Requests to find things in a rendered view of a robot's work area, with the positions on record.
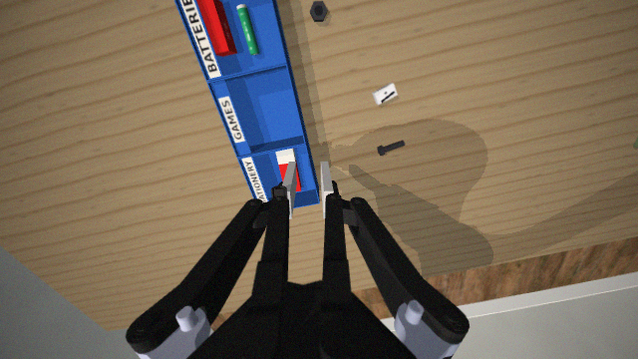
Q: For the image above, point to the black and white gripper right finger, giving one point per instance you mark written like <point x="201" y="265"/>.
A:
<point x="426" y="322"/>

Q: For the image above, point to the blue three-compartment bin rack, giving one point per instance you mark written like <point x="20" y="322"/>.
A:
<point x="266" y="116"/>

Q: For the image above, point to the dark grey hex nut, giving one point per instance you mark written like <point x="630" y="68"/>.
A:
<point x="318" y="11"/>

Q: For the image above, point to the green battery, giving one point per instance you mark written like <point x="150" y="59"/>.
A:
<point x="247" y="29"/>

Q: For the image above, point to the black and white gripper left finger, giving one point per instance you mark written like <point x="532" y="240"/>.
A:
<point x="178" y="323"/>

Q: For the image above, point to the dark grey bolt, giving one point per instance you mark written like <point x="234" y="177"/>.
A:
<point x="382" y="150"/>

